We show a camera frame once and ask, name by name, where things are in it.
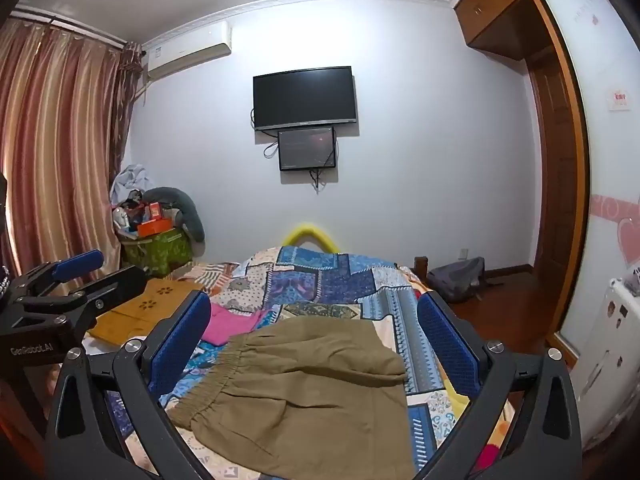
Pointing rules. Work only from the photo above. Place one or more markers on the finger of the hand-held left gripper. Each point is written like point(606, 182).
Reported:
point(77, 263)
point(117, 280)

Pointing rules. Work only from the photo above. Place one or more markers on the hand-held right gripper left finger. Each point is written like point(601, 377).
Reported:
point(182, 340)

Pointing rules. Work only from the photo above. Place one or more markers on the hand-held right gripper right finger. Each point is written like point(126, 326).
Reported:
point(447, 345)

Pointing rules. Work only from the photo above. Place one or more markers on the olive green pants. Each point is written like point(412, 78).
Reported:
point(305, 385)

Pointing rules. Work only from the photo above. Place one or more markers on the mustard yellow cloth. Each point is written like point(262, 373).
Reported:
point(132, 310)

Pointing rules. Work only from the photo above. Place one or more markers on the pink cloth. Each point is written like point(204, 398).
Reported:
point(230, 324)

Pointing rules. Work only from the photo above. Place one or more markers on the orange box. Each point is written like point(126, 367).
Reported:
point(154, 227)

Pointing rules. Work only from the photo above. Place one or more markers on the grey backpack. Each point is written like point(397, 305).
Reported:
point(457, 280)

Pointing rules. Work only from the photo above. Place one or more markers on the white crumpled cloth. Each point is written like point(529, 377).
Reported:
point(129, 177)

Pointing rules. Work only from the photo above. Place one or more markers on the striped brown curtain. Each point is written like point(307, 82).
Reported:
point(55, 160)

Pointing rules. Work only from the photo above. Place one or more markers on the blue patchwork bedsheet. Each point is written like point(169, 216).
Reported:
point(325, 280)

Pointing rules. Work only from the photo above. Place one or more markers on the white appliance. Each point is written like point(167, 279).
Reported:
point(610, 360)

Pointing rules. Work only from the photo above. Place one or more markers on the yellow foam tube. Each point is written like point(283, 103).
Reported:
point(309, 234)

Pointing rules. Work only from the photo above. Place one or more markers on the frosted glass sliding door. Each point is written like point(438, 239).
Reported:
point(605, 170)

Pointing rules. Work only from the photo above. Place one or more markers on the white air conditioner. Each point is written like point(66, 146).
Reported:
point(187, 50)

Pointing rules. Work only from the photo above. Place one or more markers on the curtain rod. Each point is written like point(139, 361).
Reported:
point(70, 22)

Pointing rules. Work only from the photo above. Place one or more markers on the red and white door sticker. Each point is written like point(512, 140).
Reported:
point(619, 100)

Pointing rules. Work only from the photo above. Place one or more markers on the wooden overhead cabinet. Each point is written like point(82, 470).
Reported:
point(500, 5)

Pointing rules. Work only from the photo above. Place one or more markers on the wooden bed post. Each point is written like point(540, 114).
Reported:
point(421, 267)

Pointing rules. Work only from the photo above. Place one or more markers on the small black wall screen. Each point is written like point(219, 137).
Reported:
point(306, 148)

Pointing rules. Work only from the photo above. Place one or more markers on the black wall television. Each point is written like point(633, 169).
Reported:
point(304, 95)

